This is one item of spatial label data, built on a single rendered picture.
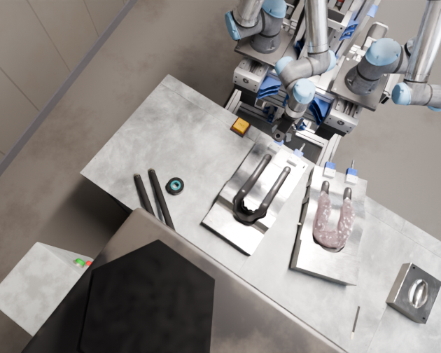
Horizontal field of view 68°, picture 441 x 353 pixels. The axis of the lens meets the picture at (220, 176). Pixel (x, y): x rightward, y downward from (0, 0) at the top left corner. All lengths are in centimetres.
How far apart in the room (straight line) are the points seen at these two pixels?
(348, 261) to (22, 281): 118
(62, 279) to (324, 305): 109
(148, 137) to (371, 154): 181
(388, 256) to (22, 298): 145
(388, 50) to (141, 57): 203
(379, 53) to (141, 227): 135
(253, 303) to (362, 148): 258
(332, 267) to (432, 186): 166
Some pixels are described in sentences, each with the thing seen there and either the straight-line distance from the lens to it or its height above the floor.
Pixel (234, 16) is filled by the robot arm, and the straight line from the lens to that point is 146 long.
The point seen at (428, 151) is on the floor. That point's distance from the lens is 309.
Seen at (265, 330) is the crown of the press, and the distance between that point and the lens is 29.
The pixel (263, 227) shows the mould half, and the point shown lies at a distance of 144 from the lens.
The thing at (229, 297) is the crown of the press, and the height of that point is 200.
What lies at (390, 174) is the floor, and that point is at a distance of 284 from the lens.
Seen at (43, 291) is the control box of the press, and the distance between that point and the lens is 90.
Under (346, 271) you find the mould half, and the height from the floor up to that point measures 91.
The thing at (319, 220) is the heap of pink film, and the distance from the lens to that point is 150.
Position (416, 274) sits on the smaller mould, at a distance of 170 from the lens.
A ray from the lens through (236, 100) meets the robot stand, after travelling 246.
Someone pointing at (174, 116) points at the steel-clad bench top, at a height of 80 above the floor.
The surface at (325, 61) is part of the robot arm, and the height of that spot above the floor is 134.
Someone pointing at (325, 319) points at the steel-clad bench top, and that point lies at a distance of 159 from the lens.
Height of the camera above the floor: 229
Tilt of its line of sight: 70 degrees down
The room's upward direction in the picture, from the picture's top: 9 degrees clockwise
